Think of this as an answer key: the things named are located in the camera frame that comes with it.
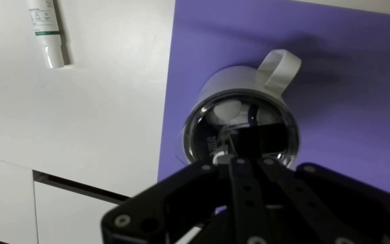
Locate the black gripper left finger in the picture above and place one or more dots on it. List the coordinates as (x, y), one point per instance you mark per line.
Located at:
(244, 203)

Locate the white mug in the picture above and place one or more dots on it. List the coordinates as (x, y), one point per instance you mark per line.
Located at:
(236, 79)

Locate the purple mat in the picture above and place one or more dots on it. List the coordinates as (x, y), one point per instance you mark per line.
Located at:
(349, 122)

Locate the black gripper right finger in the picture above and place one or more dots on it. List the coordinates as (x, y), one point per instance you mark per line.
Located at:
(322, 203)

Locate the white tube with green print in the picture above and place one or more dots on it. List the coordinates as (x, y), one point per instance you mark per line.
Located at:
(47, 31)

